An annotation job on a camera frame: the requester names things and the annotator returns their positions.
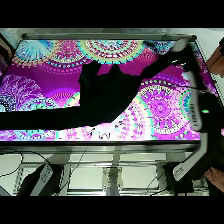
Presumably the black long-sleeved shirt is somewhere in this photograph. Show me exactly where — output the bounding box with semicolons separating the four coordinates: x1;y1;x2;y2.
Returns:
0;49;192;132

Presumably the black cable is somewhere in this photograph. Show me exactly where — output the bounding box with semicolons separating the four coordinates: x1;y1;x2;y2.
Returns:
0;147;55;179

